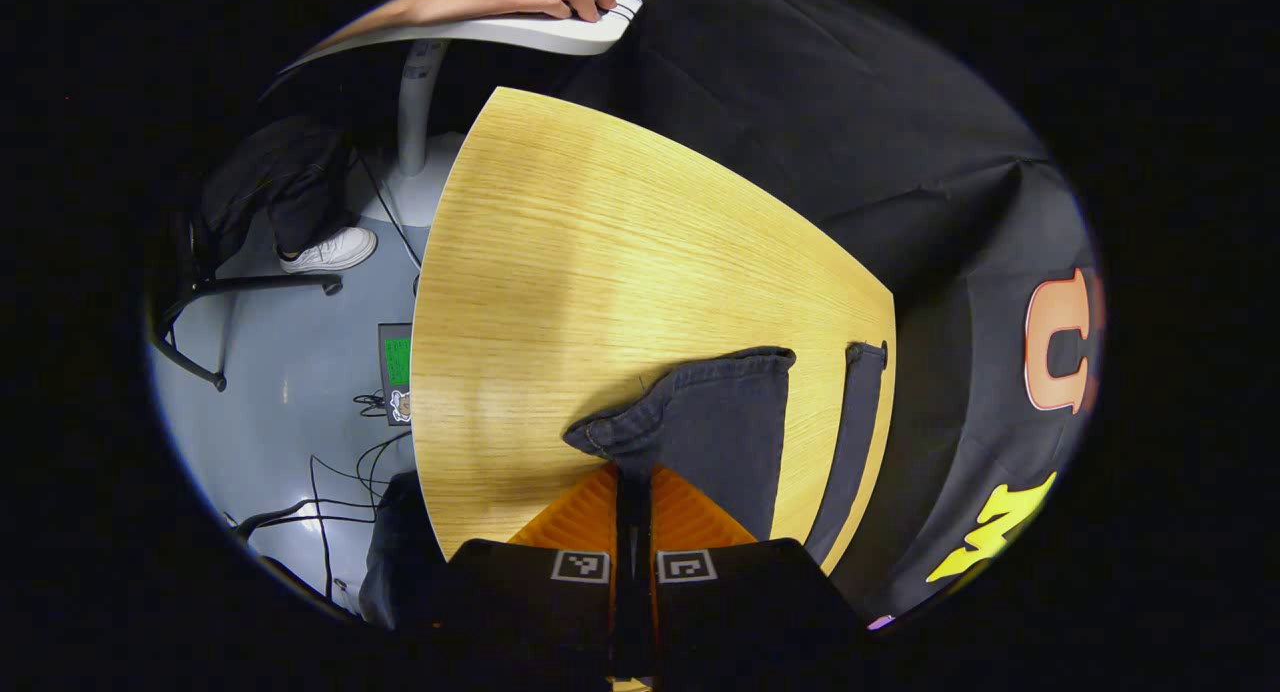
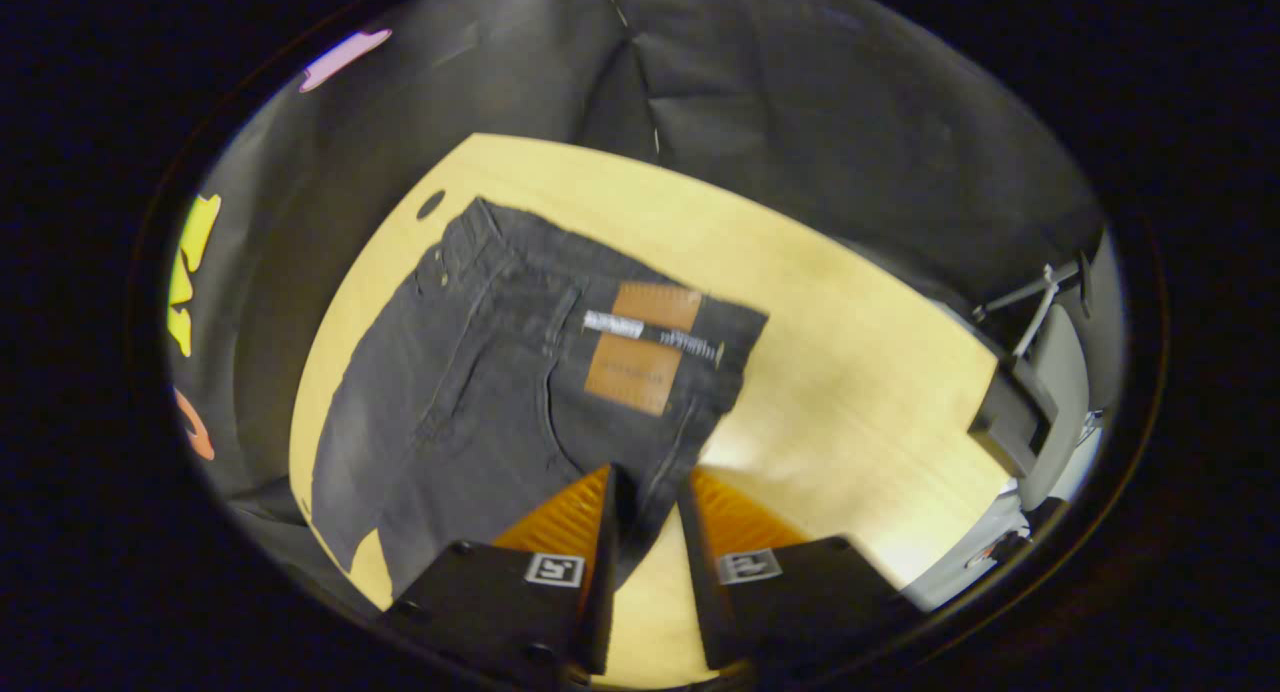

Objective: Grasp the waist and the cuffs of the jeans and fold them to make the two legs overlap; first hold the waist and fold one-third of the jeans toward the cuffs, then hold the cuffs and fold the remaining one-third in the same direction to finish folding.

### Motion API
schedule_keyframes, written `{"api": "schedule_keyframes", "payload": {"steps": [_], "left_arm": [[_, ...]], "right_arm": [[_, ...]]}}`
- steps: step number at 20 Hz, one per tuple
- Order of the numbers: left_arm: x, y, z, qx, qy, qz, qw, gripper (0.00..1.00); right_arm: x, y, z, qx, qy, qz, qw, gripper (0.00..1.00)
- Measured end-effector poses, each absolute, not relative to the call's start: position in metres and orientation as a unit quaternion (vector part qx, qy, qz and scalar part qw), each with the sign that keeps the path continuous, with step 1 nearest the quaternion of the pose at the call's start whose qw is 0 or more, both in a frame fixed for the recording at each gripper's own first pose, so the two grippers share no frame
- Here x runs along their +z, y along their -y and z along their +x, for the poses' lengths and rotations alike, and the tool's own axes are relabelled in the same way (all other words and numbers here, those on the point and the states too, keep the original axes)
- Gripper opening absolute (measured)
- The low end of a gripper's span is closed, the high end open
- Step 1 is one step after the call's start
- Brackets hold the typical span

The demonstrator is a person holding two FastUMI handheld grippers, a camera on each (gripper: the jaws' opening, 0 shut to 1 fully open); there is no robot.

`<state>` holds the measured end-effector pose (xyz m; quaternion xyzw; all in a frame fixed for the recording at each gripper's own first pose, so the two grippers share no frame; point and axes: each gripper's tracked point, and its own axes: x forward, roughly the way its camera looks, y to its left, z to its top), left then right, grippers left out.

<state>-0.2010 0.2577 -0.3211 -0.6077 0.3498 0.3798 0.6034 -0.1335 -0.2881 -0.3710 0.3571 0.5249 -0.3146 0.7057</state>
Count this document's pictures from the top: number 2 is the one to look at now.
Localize black backdrop cloth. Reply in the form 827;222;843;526
165;0;1111;613

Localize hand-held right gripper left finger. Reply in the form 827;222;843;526
378;462;633;688

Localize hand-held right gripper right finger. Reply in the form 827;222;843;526
677;466;928;673

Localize black jeans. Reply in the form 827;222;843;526
310;197;771;598

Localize metal tripod stand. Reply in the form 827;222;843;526
975;257;1091;360

